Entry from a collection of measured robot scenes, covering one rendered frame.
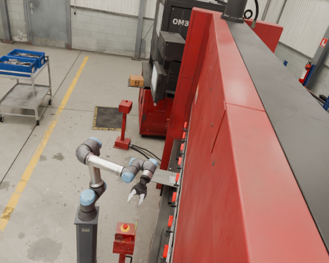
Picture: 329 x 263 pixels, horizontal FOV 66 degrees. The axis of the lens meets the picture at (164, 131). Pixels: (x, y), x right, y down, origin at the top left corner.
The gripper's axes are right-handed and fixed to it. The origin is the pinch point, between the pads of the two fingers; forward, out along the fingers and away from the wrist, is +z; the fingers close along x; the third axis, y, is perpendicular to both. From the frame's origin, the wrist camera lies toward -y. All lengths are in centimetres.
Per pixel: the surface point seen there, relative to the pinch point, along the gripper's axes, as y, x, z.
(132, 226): 57, -9, -6
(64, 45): 395, 405, -529
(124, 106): 131, 72, -181
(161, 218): 46, -27, -18
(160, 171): 49, -10, -58
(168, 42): -4, 41, -171
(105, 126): 228, 102, -203
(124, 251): 59, -11, 13
